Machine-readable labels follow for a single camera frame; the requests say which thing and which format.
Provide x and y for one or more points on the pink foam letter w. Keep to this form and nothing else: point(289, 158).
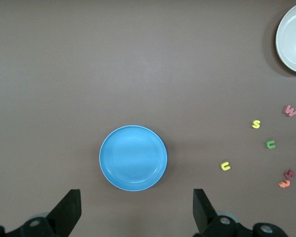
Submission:
point(290, 111)

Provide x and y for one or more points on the beige plate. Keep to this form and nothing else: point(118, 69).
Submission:
point(293, 39)

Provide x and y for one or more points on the blue plate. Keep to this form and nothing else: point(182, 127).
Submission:
point(133, 158)

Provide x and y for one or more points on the yellow foam letter s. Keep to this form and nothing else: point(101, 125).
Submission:
point(256, 124)

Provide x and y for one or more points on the brown table cover sheet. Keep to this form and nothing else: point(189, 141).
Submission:
point(64, 74)

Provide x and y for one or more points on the green foam letter n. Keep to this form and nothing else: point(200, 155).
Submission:
point(269, 145)

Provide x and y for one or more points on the yellow foam letter u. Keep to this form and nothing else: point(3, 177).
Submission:
point(223, 166)

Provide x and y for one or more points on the dark red foam letter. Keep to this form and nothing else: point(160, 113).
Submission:
point(289, 174)

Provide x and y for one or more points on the orange foam letter t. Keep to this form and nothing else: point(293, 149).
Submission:
point(284, 184)

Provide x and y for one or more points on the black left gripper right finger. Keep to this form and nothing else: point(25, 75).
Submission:
point(207, 222)

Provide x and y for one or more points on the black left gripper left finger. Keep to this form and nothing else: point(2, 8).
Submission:
point(64, 217)

